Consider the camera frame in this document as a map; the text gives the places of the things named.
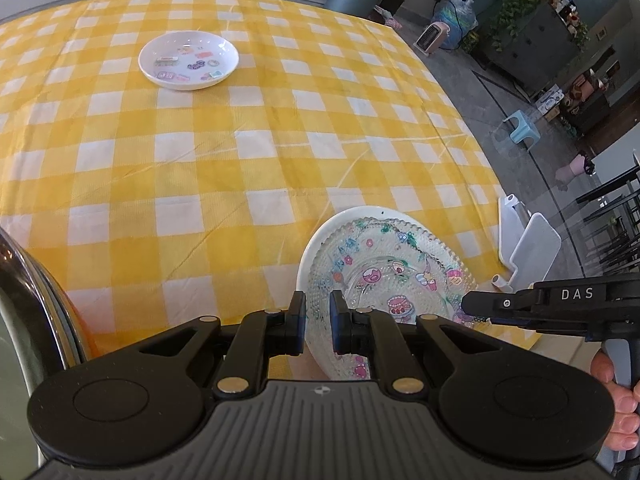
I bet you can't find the yellow white checkered tablecloth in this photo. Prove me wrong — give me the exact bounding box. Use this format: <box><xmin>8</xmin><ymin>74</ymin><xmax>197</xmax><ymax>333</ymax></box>
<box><xmin>1</xmin><ymin>0</ymin><xmax>500</xmax><ymax>352</ymax></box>

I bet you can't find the dark green cabinet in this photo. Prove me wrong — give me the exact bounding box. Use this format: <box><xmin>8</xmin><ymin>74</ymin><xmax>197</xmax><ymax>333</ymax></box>
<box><xmin>480</xmin><ymin>3</ymin><xmax>579</xmax><ymax>96</ymax></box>

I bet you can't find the large glass patterned plate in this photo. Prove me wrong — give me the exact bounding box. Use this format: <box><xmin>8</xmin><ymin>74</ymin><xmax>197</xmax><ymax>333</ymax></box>
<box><xmin>296</xmin><ymin>206</ymin><xmax>477</xmax><ymax>380</ymax></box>

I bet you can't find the light blue plastic stool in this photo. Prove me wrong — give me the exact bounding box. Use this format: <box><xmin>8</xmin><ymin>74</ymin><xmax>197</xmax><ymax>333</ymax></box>
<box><xmin>502</xmin><ymin>110</ymin><xmax>541</xmax><ymax>151</ymax></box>

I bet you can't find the right human hand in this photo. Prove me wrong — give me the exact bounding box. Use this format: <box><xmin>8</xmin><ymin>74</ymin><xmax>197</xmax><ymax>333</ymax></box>
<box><xmin>590</xmin><ymin>350</ymin><xmax>639</xmax><ymax>452</ymax></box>

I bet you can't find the pink space heater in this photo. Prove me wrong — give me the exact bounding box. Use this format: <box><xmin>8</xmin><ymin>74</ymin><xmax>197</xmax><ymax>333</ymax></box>
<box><xmin>413</xmin><ymin>22</ymin><xmax>450</xmax><ymax>56</ymax></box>

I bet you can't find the small white sticker plate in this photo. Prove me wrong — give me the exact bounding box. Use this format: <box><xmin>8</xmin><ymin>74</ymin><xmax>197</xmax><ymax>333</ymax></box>
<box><xmin>138</xmin><ymin>30</ymin><xmax>240</xmax><ymax>91</ymax></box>

